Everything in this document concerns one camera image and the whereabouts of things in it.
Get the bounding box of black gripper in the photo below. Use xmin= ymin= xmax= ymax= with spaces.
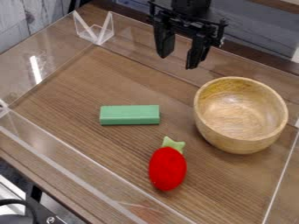
xmin=149 ymin=0 xmax=229 ymax=69

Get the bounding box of green rectangular block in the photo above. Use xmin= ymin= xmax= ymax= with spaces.
xmin=99 ymin=105 xmax=161 ymax=125

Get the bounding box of light wooden bowl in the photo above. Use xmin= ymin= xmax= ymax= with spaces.
xmin=194 ymin=76 xmax=289 ymax=155

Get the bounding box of red felt strawberry toy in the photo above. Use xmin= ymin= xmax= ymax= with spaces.
xmin=149 ymin=136 xmax=187 ymax=191

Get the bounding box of clear acrylic tray wall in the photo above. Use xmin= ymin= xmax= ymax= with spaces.
xmin=0 ymin=100 xmax=195 ymax=224

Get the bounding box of black table clamp bracket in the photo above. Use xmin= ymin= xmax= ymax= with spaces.
xmin=26 ymin=185 xmax=67 ymax=224

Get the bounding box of black cable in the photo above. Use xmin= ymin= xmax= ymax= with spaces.
xmin=0 ymin=199 xmax=40 ymax=224

